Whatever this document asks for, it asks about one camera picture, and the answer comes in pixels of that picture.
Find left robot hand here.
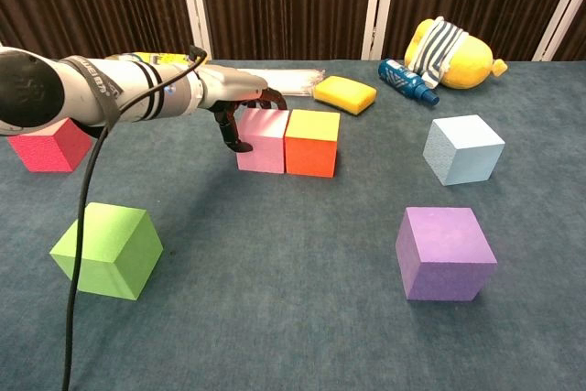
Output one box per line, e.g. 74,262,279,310
196,68,288,154

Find pink foam cube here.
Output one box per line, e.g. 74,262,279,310
235,108,290,175

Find orange foam cube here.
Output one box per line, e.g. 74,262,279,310
284,109,342,179

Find red foam cube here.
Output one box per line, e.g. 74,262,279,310
7,116,94,173

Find green foam cube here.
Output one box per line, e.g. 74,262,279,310
49,201,165,302

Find light blue foam cube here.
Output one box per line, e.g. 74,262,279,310
421,114,506,188

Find purple foam cube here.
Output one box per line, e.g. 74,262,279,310
395,206,499,302

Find yellow snack bag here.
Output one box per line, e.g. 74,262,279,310
103,50,210,65

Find clear pack of white sticks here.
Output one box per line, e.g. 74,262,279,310
237,67,326,99

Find yellow sponge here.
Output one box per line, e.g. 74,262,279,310
312,75,378,116

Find teal felt table cover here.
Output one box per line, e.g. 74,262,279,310
0,59,586,391

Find blue spray bottle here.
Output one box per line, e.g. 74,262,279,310
377,58,440,108

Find blue white striped sock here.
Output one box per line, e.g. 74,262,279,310
405,16,469,88

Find yellow plush toy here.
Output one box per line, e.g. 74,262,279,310
403,18,509,91

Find white screen frame post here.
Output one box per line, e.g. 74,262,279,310
531,0,586,62
176,0,214,61
360,0,399,61

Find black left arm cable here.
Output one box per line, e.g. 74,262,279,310
61,45,207,391

